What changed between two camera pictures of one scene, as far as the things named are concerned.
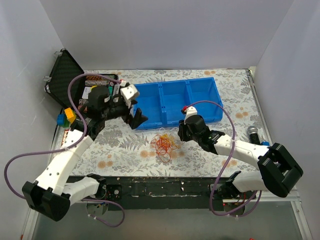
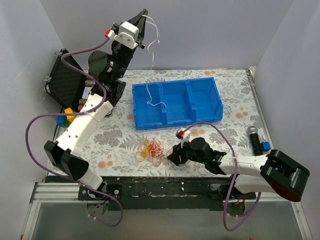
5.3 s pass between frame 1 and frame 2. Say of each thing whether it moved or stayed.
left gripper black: moved
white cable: moved
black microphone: stayed
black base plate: stayed
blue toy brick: stayed
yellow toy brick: stayed
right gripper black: moved
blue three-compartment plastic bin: stayed
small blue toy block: stayed
